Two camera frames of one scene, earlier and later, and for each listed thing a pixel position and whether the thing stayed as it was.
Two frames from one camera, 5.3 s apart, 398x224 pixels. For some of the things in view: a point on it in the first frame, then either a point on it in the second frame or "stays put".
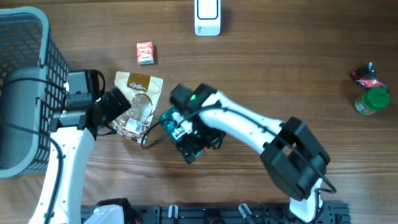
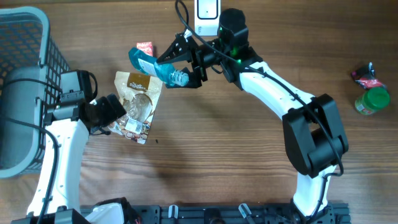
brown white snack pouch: (143, 92) stays put
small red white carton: (145, 53) stays put
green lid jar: (373, 99) stays put
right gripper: (198, 142) -> (189, 51)
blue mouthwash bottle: (176, 126) -> (163, 71)
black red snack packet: (366, 78) stays put
